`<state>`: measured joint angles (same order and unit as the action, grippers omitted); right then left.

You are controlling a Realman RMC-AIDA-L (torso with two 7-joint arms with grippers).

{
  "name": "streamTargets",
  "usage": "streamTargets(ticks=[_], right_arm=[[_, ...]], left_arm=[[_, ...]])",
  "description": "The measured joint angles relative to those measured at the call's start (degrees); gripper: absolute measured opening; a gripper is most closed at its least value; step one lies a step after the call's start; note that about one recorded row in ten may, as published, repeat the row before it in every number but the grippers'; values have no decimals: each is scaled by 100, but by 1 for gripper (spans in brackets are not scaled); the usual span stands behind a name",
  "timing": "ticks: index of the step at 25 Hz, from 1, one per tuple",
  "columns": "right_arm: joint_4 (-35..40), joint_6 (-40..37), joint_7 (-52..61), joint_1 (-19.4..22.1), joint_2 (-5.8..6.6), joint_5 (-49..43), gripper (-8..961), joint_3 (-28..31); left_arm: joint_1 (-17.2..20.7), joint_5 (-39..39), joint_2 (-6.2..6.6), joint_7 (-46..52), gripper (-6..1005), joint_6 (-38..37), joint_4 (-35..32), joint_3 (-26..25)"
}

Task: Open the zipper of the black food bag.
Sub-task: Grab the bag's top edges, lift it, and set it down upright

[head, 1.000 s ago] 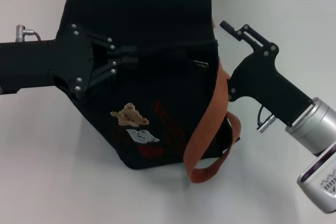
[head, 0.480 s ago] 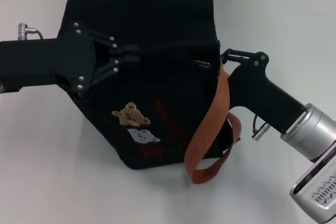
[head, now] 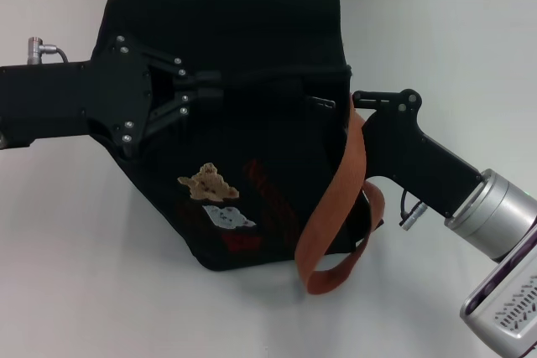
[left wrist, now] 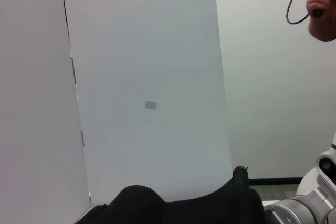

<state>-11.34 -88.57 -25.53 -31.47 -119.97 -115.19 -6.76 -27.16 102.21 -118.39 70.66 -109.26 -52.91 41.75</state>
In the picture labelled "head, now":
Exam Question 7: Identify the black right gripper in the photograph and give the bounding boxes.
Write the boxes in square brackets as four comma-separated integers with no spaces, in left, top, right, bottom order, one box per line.
[352,88,482,219]

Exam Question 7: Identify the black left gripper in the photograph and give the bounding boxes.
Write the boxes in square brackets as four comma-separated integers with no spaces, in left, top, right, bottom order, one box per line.
[0,34,223,160]

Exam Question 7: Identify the black food bag orange handles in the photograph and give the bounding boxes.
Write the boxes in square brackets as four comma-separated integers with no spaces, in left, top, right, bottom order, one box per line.
[89,0,388,296]

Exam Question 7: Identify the right gripper cable with connector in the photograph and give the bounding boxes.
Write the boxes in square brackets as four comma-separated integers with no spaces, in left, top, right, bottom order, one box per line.
[398,188,430,231]

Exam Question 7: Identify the gripper cable with connector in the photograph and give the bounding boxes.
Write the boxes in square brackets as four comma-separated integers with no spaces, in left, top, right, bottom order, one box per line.
[25,36,70,65]
[398,188,430,231]

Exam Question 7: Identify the left gripper cable with connector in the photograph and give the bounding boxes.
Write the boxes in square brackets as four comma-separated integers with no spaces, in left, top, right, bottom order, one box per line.
[25,36,70,65]

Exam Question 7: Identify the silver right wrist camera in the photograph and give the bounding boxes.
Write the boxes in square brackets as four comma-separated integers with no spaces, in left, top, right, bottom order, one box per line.
[458,227,537,358]

